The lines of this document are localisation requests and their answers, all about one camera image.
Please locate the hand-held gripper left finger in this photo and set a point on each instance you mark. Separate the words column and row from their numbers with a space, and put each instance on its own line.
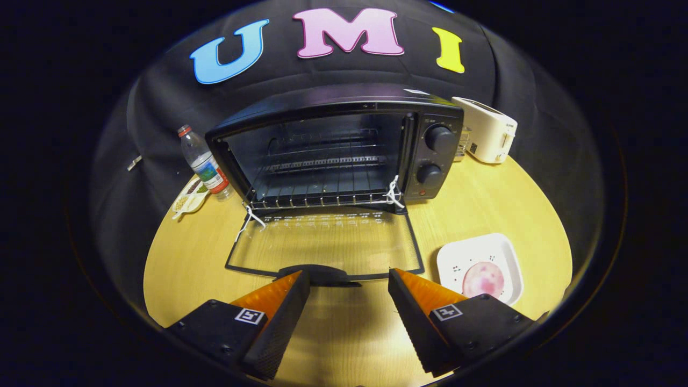
column 279, row 325

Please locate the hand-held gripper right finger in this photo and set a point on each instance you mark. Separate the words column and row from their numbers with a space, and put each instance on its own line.
column 416, row 317

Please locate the pink round food slice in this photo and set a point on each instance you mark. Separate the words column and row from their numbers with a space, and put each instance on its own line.
column 484, row 279

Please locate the white square plate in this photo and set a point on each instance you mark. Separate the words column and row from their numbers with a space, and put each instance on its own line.
column 473, row 250

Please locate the black toaster oven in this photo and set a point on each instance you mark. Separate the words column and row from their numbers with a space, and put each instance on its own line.
column 430, row 118

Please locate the white bread toaster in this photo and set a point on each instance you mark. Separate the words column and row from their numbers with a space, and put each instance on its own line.
column 486, row 131

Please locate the leaf-shaped snack dish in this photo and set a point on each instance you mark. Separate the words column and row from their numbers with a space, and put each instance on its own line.
column 188, row 201

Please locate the clear plastic water bottle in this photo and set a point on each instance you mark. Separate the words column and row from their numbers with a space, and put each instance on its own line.
column 207, row 166

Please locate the small glass container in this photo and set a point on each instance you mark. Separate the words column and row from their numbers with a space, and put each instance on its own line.
column 463, row 145

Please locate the silver clip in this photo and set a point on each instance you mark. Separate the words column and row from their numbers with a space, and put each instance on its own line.
column 134, row 162

